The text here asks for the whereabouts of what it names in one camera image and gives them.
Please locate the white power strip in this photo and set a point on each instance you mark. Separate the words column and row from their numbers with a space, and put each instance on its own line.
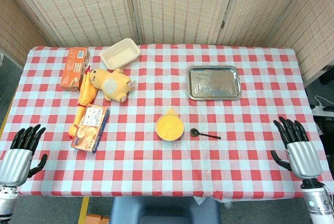
column 323, row 109

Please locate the blue orange cracker box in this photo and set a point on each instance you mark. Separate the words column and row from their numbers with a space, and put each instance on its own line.
column 90, row 130

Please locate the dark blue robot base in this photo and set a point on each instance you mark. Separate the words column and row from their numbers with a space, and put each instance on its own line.
column 161, row 211

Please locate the beige plastic food container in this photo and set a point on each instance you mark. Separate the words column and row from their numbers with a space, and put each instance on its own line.
column 120, row 54

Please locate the rectangular stainless steel tray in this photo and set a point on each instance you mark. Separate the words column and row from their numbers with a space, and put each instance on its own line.
column 214, row 83

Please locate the red white checked tablecloth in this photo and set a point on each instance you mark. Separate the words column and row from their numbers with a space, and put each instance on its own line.
column 146, row 171

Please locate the yellow rubber chicken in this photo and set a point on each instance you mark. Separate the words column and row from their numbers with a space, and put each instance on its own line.
column 87, row 91

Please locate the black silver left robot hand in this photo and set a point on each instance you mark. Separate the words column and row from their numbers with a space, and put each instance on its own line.
column 15, row 165

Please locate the yellow plush animal toy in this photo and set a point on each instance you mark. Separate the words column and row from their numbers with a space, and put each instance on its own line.
column 112, row 85

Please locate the black equipment case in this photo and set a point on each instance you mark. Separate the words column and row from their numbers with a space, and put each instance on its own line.
column 327, row 76

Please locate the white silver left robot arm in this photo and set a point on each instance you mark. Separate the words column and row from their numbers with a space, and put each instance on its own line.
column 6, row 203

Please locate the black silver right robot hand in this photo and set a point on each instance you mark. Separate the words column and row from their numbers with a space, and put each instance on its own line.
column 304, row 160

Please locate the beige woven folding screen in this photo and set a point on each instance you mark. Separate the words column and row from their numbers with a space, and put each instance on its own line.
column 182, row 7

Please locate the orange snack box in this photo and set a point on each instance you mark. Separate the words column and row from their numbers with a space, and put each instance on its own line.
column 73, row 70

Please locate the orange box on floor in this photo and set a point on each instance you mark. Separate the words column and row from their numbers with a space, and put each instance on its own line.
column 97, row 219

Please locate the yellow food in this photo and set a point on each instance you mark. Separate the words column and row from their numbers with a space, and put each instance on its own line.
column 169, row 127

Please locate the cream round bowl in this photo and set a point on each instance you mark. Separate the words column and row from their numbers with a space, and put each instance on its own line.
column 169, row 139

